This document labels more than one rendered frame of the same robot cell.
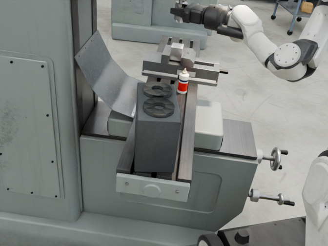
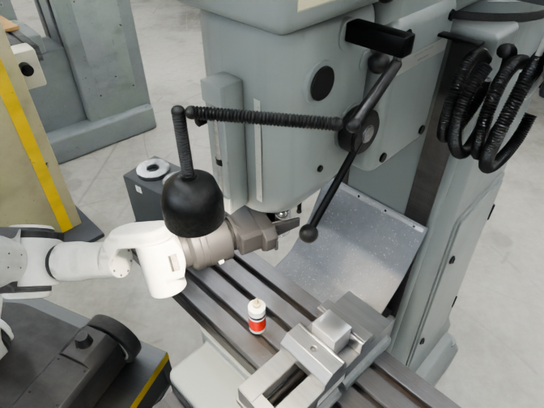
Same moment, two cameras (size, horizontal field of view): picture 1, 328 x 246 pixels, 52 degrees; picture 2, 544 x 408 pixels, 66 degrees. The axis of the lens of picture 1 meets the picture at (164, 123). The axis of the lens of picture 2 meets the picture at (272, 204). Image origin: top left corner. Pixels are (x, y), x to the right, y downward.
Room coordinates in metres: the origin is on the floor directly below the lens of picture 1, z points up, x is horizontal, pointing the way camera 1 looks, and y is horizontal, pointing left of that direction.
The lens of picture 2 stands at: (1.68, -0.46, 1.78)
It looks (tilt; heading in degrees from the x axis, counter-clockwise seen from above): 41 degrees down; 132
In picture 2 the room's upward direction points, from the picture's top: straight up
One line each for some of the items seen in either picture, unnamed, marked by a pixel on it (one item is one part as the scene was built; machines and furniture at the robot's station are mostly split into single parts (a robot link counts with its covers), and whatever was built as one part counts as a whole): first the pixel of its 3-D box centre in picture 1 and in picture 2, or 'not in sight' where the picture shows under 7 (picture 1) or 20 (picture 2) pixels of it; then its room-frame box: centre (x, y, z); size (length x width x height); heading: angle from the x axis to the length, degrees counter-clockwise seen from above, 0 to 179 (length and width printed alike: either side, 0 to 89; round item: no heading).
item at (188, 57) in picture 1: (188, 57); (312, 354); (1.44, -0.08, 0.99); 0.12 x 0.06 x 0.04; 175
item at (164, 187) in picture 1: (171, 91); (290, 340); (1.34, -0.02, 0.86); 1.24 x 0.23 x 0.08; 177
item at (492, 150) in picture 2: not in sight; (476, 102); (1.50, 0.24, 1.45); 0.18 x 0.16 x 0.21; 87
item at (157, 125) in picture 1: (155, 124); (172, 202); (0.86, 0.03, 1.00); 0.22 x 0.12 x 0.20; 7
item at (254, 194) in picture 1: (271, 197); not in sight; (1.13, -0.54, 0.48); 0.22 x 0.06 x 0.06; 87
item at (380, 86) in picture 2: not in sight; (377, 91); (1.48, -0.08, 1.58); 0.17 x 0.01 x 0.01; 105
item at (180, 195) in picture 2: not in sight; (191, 197); (1.36, -0.25, 1.47); 0.07 x 0.07 x 0.06
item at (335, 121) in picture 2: not in sight; (270, 118); (1.44, -0.20, 1.58); 0.17 x 0.01 x 0.01; 33
